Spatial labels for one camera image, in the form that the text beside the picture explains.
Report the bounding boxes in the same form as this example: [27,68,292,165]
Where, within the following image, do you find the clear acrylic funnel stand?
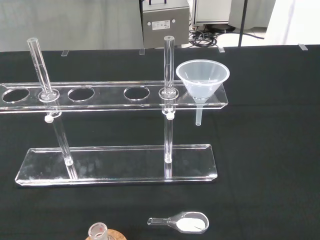
[0,35,229,186]

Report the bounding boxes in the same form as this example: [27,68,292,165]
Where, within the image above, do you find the glass weighing funnel with powder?
[147,211,210,234]

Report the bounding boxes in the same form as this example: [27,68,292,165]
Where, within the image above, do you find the grey metal equipment box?
[139,0,190,49]

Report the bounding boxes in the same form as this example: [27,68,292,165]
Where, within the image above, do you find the black bench cloth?
[0,44,320,240]

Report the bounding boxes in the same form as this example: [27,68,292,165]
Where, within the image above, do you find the white cabinet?
[193,0,233,26]

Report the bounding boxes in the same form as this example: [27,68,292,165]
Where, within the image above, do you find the round-bottom glass flask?
[88,222,109,240]

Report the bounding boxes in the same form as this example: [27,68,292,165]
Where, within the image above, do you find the black tripod pole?
[237,0,249,48]

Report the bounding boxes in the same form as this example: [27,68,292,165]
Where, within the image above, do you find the black cable bundle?
[188,24,265,48]

